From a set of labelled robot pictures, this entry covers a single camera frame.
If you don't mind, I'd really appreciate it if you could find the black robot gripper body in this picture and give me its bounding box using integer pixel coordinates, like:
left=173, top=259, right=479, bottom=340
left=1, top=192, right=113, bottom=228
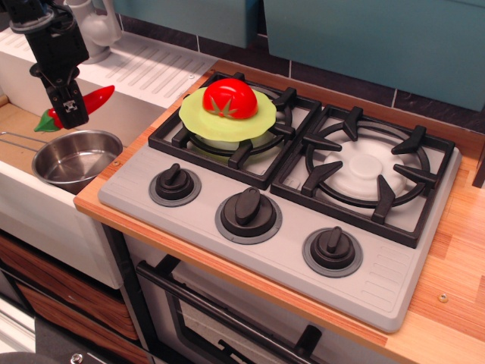
left=8, top=1, right=89, bottom=89

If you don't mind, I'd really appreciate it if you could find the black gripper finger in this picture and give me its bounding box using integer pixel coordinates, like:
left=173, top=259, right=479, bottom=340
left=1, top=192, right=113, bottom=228
left=47, top=80, right=89, bottom=130

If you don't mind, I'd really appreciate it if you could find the red toy chili pepper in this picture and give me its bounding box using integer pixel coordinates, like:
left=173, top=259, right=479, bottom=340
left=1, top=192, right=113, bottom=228
left=33, top=85, right=115, bottom=132

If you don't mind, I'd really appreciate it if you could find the red toy tomato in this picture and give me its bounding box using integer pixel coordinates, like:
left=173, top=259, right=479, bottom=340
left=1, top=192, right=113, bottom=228
left=202, top=78, right=258, bottom=120

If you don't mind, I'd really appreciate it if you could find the stainless steel pot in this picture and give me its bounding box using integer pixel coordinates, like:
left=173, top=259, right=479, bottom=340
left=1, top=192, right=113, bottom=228
left=1, top=130, right=124, bottom=195

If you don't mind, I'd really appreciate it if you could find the white toy sink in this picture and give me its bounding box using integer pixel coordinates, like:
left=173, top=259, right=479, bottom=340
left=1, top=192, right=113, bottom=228
left=1, top=29, right=215, bottom=289

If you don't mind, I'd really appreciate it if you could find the light green plastic plate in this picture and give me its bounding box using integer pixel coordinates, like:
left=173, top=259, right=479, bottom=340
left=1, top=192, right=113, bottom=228
left=179, top=87, right=277, bottom=142

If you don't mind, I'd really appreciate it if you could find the grey toy faucet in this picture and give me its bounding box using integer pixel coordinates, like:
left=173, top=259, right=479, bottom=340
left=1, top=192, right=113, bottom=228
left=64, top=0, right=122, bottom=64

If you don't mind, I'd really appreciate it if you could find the black left stove knob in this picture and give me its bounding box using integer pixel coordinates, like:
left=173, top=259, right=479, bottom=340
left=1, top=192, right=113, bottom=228
left=149, top=163, right=202, bottom=208

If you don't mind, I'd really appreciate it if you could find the black stove knob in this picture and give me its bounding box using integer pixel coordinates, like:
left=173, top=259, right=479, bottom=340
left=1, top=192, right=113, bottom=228
left=149, top=163, right=202, bottom=208
left=302, top=226, right=363, bottom=278
left=215, top=187, right=283, bottom=245

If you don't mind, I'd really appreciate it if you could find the teal cabinet left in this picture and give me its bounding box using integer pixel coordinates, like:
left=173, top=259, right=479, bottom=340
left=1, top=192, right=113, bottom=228
left=114, top=0, right=259, bottom=48

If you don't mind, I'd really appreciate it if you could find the teal cabinet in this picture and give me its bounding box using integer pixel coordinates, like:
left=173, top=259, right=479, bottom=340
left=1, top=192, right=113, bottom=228
left=264, top=1, right=484, bottom=111
left=114, top=0, right=259, bottom=48

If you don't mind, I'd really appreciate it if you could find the black left burner grate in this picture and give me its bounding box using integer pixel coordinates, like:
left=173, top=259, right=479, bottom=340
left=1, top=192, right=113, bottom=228
left=149, top=72, right=322, bottom=190

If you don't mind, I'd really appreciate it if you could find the black burner grate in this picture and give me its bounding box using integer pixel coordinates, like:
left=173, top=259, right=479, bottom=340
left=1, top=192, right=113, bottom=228
left=271, top=105, right=462, bottom=248
left=149, top=72, right=322, bottom=190

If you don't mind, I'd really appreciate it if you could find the wooden drawer front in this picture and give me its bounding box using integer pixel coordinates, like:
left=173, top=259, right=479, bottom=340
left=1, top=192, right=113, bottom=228
left=1, top=231, right=150, bottom=363

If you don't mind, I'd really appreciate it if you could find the black middle stove knob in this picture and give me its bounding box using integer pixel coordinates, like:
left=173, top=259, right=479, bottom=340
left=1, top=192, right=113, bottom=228
left=215, top=187, right=283, bottom=245

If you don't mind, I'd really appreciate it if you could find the toy oven door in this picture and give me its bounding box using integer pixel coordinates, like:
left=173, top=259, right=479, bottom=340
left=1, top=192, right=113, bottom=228
left=134, top=253, right=365, bottom=364

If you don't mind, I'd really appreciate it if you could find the black right burner grate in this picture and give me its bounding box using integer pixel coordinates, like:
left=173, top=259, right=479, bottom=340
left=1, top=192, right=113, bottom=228
left=271, top=105, right=462, bottom=248

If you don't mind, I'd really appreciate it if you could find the black right stove knob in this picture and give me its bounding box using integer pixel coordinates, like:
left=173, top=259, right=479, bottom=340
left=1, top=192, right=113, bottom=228
left=302, top=226, right=363, bottom=278

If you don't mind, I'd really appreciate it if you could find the grey toy stove top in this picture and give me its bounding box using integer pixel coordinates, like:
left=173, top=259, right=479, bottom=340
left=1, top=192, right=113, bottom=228
left=99, top=139, right=446, bottom=332

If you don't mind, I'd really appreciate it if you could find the teal cabinet right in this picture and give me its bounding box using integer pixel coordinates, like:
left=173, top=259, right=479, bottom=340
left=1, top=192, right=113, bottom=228
left=264, top=1, right=484, bottom=111

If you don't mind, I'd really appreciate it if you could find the black oven door handle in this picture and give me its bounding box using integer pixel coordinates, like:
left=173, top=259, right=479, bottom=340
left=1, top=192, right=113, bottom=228
left=136, top=256, right=321, bottom=363

